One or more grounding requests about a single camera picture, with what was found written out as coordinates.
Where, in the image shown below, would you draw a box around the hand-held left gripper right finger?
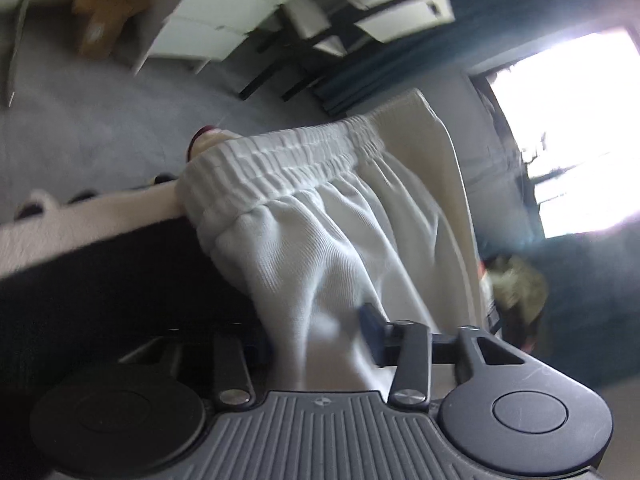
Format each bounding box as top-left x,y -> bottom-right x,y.
359,302 -> 532,409

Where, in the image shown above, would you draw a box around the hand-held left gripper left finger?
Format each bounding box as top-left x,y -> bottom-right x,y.
117,330 -> 277,408

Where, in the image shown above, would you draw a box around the white pants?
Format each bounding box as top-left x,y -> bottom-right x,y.
175,87 -> 497,394

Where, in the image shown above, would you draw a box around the striped blanket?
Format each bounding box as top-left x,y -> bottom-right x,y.
0,180 -> 281,480

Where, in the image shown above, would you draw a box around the yellow fluffy blanket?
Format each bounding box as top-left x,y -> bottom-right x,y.
486,254 -> 552,352

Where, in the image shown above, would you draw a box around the red white slipper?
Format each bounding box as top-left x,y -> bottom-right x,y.
186,126 -> 243,162

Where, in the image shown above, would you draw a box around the blue curtain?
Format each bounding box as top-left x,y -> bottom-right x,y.
314,0 -> 640,117

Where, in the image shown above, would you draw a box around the dark framed window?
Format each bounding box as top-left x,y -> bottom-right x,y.
469,27 -> 640,242

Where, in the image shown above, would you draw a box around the black-legged white desk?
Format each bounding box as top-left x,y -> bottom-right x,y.
239,0 -> 457,102

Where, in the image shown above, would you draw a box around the white vanity desk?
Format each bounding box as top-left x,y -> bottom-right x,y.
132,0 -> 403,77

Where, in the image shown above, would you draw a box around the cardboard box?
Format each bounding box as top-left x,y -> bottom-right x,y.
71,0 -> 152,59

